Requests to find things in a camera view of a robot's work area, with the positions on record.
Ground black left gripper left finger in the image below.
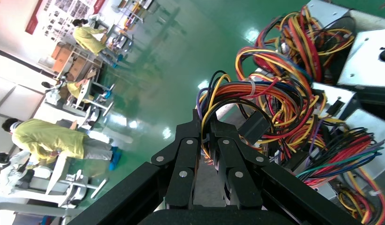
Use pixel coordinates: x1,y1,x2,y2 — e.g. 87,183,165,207
151,109,202,208

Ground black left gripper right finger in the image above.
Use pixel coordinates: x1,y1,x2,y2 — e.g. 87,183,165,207
211,119,270,209

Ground silver power supply with cables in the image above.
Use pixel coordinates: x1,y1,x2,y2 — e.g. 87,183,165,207
256,0,385,85
296,108,385,188
337,28,385,94
196,46,362,168
316,167,385,225

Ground white work table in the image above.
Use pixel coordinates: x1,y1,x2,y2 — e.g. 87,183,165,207
45,155,109,207

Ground person in yellow coat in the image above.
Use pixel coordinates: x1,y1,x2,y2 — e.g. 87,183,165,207
71,18,120,68
41,72,98,105
1,118,122,172

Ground stacked cardboard boxes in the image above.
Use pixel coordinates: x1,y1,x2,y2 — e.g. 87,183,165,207
51,42,89,82

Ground red framed poster board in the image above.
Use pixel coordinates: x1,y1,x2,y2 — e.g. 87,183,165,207
24,0,106,43

